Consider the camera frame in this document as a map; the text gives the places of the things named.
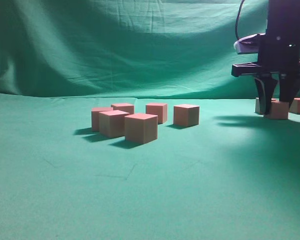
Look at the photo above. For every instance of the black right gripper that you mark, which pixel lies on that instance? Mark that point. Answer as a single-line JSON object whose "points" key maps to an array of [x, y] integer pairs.
{"points": [[279, 52]]}

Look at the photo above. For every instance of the pink wooden cube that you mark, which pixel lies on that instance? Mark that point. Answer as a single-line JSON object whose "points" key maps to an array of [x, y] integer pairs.
{"points": [[257, 106], [159, 109], [141, 128], [186, 115], [95, 116], [279, 110], [295, 106], [125, 107], [112, 123]]}

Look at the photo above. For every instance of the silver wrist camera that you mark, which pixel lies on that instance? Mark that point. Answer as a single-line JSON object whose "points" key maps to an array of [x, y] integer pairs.
{"points": [[249, 44]]}

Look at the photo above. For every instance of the green cloth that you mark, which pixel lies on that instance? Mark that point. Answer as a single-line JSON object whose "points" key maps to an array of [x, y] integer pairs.
{"points": [[235, 175]]}

